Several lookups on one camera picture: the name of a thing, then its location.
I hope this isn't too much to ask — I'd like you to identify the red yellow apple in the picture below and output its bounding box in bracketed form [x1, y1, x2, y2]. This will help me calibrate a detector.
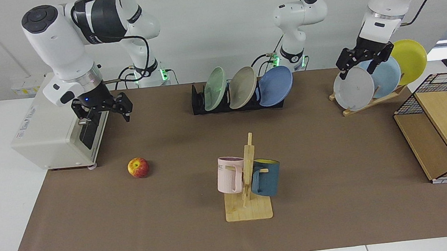
[127, 156, 151, 180]

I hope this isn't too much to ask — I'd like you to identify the light blue plate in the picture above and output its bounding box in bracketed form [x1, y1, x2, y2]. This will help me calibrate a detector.
[359, 54, 404, 100]

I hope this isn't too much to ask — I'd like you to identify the grey plate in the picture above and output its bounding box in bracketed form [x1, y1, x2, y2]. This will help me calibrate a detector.
[331, 64, 377, 113]

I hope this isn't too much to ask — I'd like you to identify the yellow plate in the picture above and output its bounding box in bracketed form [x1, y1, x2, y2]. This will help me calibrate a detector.
[389, 37, 430, 87]

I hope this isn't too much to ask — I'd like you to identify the wooden plate rack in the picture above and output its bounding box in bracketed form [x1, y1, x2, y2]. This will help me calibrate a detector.
[328, 82, 409, 118]

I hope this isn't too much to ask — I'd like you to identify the black dish rack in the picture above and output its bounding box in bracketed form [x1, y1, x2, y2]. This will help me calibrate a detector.
[190, 75, 288, 117]

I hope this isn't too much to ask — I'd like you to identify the pale green plate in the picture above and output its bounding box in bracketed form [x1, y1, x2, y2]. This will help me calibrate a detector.
[200, 66, 230, 112]

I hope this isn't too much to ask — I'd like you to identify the beige plate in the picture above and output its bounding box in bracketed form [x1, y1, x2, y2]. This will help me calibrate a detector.
[225, 65, 260, 110]

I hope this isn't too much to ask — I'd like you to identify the pale toaster oven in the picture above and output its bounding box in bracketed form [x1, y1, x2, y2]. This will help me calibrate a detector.
[4, 67, 116, 177]

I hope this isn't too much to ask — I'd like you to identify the pink cup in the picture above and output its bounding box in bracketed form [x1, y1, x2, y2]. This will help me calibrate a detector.
[215, 155, 247, 195]

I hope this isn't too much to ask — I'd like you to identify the brown table cloth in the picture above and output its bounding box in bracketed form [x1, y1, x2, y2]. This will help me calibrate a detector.
[0, 58, 447, 251]

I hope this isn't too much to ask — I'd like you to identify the dark blue cup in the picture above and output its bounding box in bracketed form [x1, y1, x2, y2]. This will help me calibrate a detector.
[248, 157, 284, 199]

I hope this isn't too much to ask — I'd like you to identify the wooden cup stand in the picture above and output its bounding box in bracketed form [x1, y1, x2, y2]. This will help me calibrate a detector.
[218, 131, 274, 223]

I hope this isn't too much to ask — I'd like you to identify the white wall socket box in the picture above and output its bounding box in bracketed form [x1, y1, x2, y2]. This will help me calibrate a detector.
[10, 74, 47, 98]

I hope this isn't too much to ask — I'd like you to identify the wire basket with wooden floor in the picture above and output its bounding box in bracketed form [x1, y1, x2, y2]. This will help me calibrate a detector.
[390, 72, 447, 188]

